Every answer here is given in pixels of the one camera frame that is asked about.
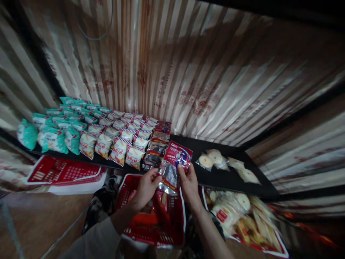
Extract silver clear snack packet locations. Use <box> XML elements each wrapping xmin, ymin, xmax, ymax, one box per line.
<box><xmin>157</xmin><ymin>160</ymin><xmax>180</xmax><ymax>197</ymax></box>

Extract person's right hand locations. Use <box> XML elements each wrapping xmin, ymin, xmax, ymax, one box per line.
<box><xmin>176</xmin><ymin>163</ymin><xmax>202</xmax><ymax>210</ymax></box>

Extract group of teal snack bags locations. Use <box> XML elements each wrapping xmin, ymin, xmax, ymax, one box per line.
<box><xmin>17</xmin><ymin>96</ymin><xmax>93</xmax><ymax>156</ymax></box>

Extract group of striped orange bags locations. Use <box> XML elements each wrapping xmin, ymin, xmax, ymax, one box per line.
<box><xmin>79</xmin><ymin>109</ymin><xmax>160</xmax><ymax>171</ymax></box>

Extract person's right thumb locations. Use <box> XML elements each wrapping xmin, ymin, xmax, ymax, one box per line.
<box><xmin>176</xmin><ymin>164</ymin><xmax>187</xmax><ymax>181</ymax></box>

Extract person's left hand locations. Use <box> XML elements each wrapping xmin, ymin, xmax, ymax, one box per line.
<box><xmin>131</xmin><ymin>168</ymin><xmax>163</xmax><ymax>212</ymax></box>

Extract black shelf board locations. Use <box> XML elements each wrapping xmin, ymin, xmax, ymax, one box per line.
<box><xmin>29</xmin><ymin>133</ymin><xmax>281</xmax><ymax>201</ymax></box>

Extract pile of wrapped white buns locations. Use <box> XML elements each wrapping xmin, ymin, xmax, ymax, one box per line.
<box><xmin>209</xmin><ymin>190</ymin><xmax>281</xmax><ymax>250</ymax></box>

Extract pile of red orange packets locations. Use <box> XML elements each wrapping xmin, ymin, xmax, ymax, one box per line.
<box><xmin>126</xmin><ymin>188</ymin><xmax>178</xmax><ymax>230</ymax></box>

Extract white bun in clear wrap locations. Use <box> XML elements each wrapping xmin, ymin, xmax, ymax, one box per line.
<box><xmin>195</xmin><ymin>153</ymin><xmax>214</xmax><ymax>172</ymax></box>
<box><xmin>237</xmin><ymin>167</ymin><xmax>262</xmax><ymax>186</ymax></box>
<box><xmin>227</xmin><ymin>157</ymin><xmax>246</xmax><ymax>171</ymax></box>
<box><xmin>206</xmin><ymin>149</ymin><xmax>230</xmax><ymax>171</ymax></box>

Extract red basket with buns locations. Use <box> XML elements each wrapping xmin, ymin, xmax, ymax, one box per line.
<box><xmin>201</xmin><ymin>185</ymin><xmax>290</xmax><ymax>259</ymax></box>

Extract empty red shopping basket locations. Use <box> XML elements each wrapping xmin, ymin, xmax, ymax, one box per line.
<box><xmin>26</xmin><ymin>155</ymin><xmax>107</xmax><ymax>187</ymax></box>

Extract red snack packet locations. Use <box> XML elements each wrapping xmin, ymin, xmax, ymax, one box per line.
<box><xmin>163</xmin><ymin>140</ymin><xmax>194</xmax><ymax>173</ymax></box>

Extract grey cable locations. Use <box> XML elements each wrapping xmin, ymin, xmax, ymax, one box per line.
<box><xmin>77</xmin><ymin>0</ymin><xmax>114</xmax><ymax>41</ymax></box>

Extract stack of dark red packets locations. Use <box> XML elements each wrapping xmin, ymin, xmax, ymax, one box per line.
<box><xmin>142</xmin><ymin>121</ymin><xmax>173</xmax><ymax>171</ymax></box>

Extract red basket with red packets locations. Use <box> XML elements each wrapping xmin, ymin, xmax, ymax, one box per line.
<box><xmin>115</xmin><ymin>173</ymin><xmax>187</xmax><ymax>249</ymax></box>

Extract person's right fingers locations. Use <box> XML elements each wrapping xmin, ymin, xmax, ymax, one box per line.
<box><xmin>186</xmin><ymin>163</ymin><xmax>198</xmax><ymax>179</ymax></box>

